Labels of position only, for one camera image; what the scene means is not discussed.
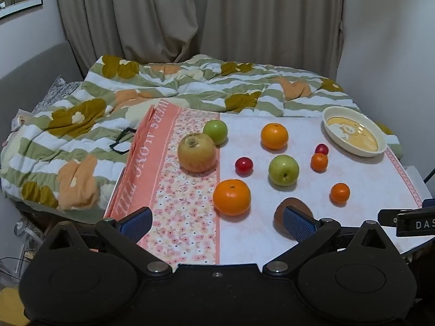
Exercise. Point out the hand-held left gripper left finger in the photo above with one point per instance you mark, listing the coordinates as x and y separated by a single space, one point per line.
137 224

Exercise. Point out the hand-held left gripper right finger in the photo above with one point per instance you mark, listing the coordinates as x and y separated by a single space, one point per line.
297 224

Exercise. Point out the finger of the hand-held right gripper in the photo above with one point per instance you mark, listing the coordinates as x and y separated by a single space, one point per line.
429 202
387 217

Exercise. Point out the brown kiwi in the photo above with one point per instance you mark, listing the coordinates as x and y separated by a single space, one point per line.
280 218

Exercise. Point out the small mandarin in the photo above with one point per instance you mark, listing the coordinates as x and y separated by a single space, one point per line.
319 162
340 193

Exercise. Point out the large green apple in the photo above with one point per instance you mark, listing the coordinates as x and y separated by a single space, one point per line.
283 169

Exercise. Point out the large orange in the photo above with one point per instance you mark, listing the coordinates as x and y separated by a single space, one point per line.
232 197

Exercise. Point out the round red cherry tomato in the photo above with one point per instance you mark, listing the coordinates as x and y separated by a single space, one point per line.
244 165

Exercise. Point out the cream oval bowl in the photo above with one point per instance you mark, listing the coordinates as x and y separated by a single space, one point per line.
354 132

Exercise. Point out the yellow pomegranate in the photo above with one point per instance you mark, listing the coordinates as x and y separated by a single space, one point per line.
197 152

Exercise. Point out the pink floral tablecloth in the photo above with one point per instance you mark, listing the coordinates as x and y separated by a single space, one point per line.
356 190

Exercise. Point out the oval red cherry tomato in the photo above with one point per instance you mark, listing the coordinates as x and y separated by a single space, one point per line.
322 148

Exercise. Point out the black eyeglasses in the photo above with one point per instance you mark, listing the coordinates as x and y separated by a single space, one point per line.
123 141

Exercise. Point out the medium orange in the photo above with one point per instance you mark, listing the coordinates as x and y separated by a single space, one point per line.
274 136

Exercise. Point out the glass jar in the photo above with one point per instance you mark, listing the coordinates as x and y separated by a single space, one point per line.
23 231

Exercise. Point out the green orange floral blanket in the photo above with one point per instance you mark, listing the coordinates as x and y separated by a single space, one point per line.
85 115

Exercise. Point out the small green apple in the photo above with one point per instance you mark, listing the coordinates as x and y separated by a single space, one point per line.
216 131

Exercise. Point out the yellow cloth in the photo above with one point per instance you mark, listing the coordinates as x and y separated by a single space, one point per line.
10 307

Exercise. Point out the grey patterned pillow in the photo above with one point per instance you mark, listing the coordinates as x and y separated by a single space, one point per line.
57 90

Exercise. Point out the small white box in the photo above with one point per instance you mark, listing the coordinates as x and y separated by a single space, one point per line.
21 119

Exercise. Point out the grey padded headboard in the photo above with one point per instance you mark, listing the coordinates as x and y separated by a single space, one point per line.
30 64

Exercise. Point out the beige curtain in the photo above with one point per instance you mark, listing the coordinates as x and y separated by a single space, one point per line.
170 13

